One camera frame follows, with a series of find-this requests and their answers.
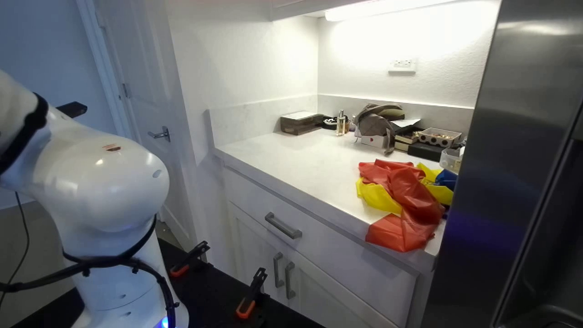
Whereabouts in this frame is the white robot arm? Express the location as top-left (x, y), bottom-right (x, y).
top-left (0, 72), bottom-right (189, 328)

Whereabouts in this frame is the dark brown box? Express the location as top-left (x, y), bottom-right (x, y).
top-left (279, 110), bottom-right (324, 134)

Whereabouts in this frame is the small amber bottle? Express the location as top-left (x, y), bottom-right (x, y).
top-left (335, 112), bottom-right (348, 134)

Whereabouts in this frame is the yellow plastic bag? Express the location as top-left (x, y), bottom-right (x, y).
top-left (355, 160), bottom-right (454, 216)

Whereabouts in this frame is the white left cabinet door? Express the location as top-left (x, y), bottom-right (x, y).
top-left (230, 205), bottom-right (279, 298)

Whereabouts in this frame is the white cabinet door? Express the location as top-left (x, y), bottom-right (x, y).
top-left (279, 254), bottom-right (395, 328)
top-left (230, 205), bottom-right (279, 298)

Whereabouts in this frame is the red plastic bag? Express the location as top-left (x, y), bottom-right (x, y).
top-left (357, 160), bottom-right (445, 253)

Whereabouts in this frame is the white right cabinet door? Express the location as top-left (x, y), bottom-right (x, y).
top-left (279, 254), bottom-right (395, 328)

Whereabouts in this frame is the black orange clamp far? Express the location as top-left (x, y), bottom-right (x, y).
top-left (169, 240), bottom-right (210, 278)

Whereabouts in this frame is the black orange clamp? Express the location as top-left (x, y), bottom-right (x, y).
top-left (235, 267), bottom-right (268, 320)
top-left (169, 240), bottom-right (210, 278)

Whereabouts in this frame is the white drawer front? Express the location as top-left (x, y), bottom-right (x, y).
top-left (224, 169), bottom-right (415, 328)

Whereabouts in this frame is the black orange clamp near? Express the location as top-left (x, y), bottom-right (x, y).
top-left (235, 267), bottom-right (268, 320)

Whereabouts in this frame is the blue plastic bag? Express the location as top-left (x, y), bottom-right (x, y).
top-left (435, 169), bottom-right (457, 189)

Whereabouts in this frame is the black perforated robot table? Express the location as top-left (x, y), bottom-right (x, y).
top-left (7, 262), bottom-right (324, 328)

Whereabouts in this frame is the white interior door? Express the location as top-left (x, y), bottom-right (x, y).
top-left (77, 0), bottom-right (195, 247)

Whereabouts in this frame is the stainless steel refrigerator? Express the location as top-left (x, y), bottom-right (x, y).
top-left (421, 0), bottom-right (583, 328)

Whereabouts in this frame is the silver drawer handle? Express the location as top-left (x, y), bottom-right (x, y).
top-left (264, 212), bottom-right (302, 240)

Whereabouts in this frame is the left cabinet door handle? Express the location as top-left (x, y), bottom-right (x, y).
top-left (273, 253), bottom-right (284, 287)

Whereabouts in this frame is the cabinet door handle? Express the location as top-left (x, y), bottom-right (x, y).
top-left (273, 253), bottom-right (284, 287)
top-left (284, 262), bottom-right (295, 300)

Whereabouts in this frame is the right cabinet door handle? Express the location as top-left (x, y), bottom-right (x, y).
top-left (284, 262), bottom-right (295, 300)

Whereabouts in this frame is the silver door lever handle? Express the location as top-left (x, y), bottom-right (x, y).
top-left (148, 125), bottom-right (171, 141)

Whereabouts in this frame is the white wall outlet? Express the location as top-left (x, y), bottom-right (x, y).
top-left (388, 58), bottom-right (417, 74)

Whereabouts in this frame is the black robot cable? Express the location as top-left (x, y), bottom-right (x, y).
top-left (0, 92), bottom-right (179, 328)

